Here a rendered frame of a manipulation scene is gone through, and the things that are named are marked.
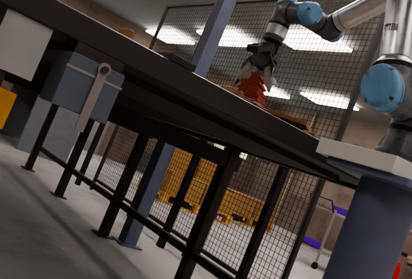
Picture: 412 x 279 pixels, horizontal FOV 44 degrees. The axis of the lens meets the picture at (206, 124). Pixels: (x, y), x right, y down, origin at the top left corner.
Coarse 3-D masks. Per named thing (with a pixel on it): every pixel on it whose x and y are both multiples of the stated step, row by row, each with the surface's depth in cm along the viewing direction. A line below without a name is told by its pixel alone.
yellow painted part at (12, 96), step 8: (0, 72) 106; (0, 80) 106; (0, 88) 103; (0, 96) 103; (8, 96) 104; (16, 96) 105; (0, 104) 103; (8, 104) 104; (0, 112) 103; (8, 112) 104; (0, 120) 104; (0, 128) 104
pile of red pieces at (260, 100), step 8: (240, 80) 250; (248, 80) 249; (256, 80) 248; (264, 80) 258; (240, 88) 249; (248, 88) 248; (256, 88) 247; (264, 88) 260; (248, 96) 247; (256, 96) 246; (264, 96) 261; (264, 104) 262
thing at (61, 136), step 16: (32, 96) 788; (16, 112) 778; (32, 112) 655; (64, 112) 678; (16, 128) 782; (32, 128) 658; (64, 128) 681; (32, 144) 662; (48, 144) 673; (64, 144) 685; (64, 160) 688
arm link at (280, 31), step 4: (272, 24) 180; (276, 24) 180; (268, 28) 181; (272, 28) 180; (276, 28) 180; (280, 28) 180; (284, 28) 180; (268, 32) 181; (272, 32) 180; (276, 32) 179; (280, 32) 180; (284, 32) 181; (280, 36) 180; (284, 36) 181
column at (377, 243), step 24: (360, 168) 138; (360, 192) 142; (384, 192) 137; (408, 192) 136; (360, 216) 139; (384, 216) 136; (408, 216) 137; (360, 240) 136; (384, 240) 135; (336, 264) 139; (360, 264) 135; (384, 264) 135
